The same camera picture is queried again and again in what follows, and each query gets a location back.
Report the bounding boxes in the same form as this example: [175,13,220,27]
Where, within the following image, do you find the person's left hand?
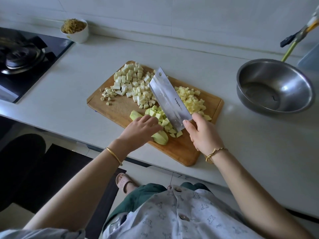
[112,115,164,155]

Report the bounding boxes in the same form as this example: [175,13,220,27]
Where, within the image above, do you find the cleaver with wooden handle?
[149,66,193,132]

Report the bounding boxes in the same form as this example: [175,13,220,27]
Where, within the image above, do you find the white patterned garment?
[0,185,265,239]

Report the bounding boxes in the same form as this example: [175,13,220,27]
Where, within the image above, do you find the person's left forearm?
[22,142,123,232]

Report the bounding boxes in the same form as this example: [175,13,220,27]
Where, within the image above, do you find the white bowl of noodles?
[60,18,90,44]

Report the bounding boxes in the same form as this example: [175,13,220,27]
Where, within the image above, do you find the green cucumber half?
[129,110,169,146]

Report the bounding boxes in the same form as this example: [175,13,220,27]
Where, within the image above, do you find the dark green trousers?
[102,182,212,232]

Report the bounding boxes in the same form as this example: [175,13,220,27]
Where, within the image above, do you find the peeled yellow potato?
[174,86,212,122]

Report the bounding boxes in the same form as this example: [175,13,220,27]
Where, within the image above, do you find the wooden cutting board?
[86,60,225,167]

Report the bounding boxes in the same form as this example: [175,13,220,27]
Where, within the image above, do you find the black floor mat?
[0,133,128,239]

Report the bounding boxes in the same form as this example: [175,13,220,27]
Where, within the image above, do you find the light blue plastic board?
[297,42,319,73]

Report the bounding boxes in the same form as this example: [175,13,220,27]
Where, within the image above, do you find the braided cord bracelet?
[205,147,228,164]

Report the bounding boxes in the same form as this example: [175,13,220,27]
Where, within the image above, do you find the black gas stove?
[0,27,75,104]

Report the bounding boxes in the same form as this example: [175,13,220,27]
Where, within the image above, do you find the person's right forearm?
[208,149,315,239]

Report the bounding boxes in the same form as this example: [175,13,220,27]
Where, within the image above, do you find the person's right hand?
[182,113,225,157]

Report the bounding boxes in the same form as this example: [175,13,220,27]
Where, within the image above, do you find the wall tap with hose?
[279,26,309,48]

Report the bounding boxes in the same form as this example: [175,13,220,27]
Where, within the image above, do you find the pile of garlic cloves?
[99,86,118,106]

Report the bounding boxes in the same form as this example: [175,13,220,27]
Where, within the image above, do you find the gold bangle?
[105,147,123,167]

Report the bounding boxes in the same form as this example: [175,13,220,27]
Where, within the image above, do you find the deep stainless steel bowl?
[236,58,316,116]

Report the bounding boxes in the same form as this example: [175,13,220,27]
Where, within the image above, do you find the person's left foot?
[116,173,140,195]

